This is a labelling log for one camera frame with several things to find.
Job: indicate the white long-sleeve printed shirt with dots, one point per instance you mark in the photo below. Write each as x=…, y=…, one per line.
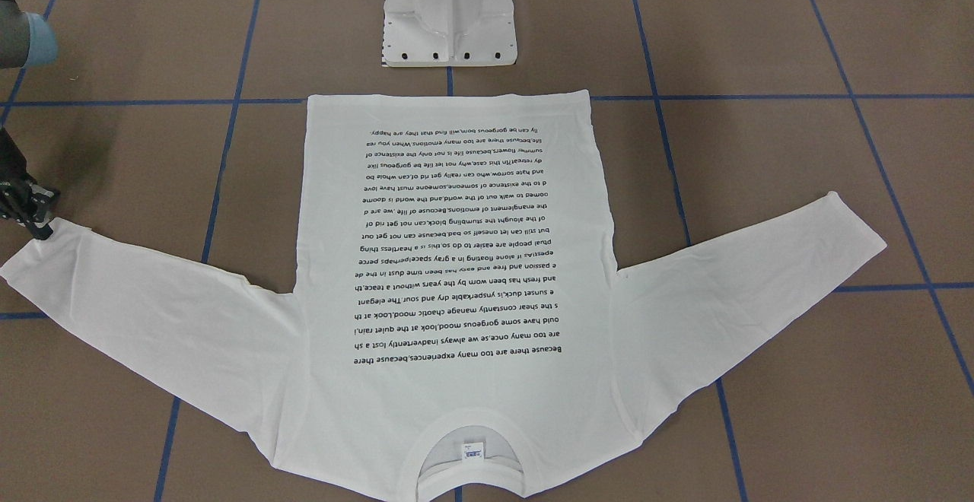
x=458, y=315

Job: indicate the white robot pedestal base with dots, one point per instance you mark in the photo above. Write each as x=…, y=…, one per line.
x=432, y=33

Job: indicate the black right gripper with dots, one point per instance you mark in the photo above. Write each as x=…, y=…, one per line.
x=11, y=160

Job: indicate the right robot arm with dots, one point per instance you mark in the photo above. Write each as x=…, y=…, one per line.
x=26, y=40

